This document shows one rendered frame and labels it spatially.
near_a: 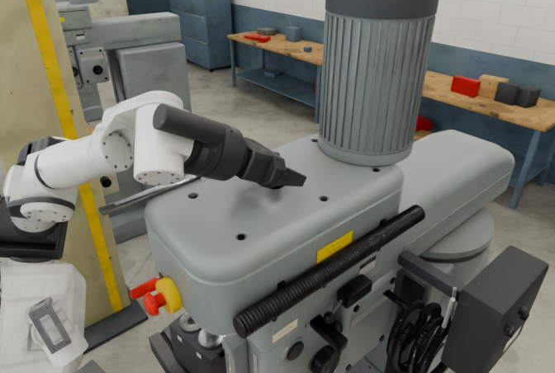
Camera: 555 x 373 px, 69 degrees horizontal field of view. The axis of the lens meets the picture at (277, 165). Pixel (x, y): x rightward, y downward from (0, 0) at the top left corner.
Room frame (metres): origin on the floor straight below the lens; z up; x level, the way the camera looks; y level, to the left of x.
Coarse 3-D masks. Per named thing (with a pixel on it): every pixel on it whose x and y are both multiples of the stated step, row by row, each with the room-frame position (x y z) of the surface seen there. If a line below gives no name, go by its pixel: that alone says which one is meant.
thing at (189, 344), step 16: (176, 320) 0.98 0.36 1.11; (192, 320) 0.98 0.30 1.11; (176, 336) 0.94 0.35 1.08; (192, 336) 0.92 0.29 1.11; (224, 336) 0.91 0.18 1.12; (176, 352) 0.95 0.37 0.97; (192, 352) 0.89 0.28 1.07; (208, 352) 0.86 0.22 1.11; (192, 368) 0.90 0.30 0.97; (208, 368) 0.84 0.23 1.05; (224, 368) 0.87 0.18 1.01
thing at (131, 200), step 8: (184, 176) 0.65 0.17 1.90; (192, 176) 0.65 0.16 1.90; (176, 184) 0.62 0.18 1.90; (144, 192) 0.59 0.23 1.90; (152, 192) 0.59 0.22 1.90; (160, 192) 0.60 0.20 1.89; (120, 200) 0.57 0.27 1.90; (128, 200) 0.57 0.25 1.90; (136, 200) 0.57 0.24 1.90; (104, 208) 0.55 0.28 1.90; (112, 208) 0.55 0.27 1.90; (120, 208) 0.55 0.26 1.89
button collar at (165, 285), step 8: (160, 280) 0.50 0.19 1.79; (168, 280) 0.49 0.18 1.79; (160, 288) 0.48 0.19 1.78; (168, 288) 0.48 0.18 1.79; (176, 288) 0.48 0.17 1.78; (168, 296) 0.47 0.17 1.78; (176, 296) 0.47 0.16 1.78; (168, 304) 0.46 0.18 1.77; (176, 304) 0.47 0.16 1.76; (168, 312) 0.47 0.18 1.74
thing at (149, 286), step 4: (152, 280) 0.57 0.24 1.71; (156, 280) 0.57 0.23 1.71; (144, 284) 0.56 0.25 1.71; (148, 284) 0.56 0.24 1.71; (152, 284) 0.56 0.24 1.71; (136, 288) 0.55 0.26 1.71; (140, 288) 0.55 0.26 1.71; (144, 288) 0.55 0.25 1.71; (148, 288) 0.56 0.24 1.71; (152, 288) 0.56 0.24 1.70; (132, 292) 0.54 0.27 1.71; (136, 292) 0.54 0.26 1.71; (140, 292) 0.55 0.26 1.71; (144, 292) 0.55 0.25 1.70; (132, 296) 0.54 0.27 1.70; (136, 296) 0.54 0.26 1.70; (140, 296) 0.55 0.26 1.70
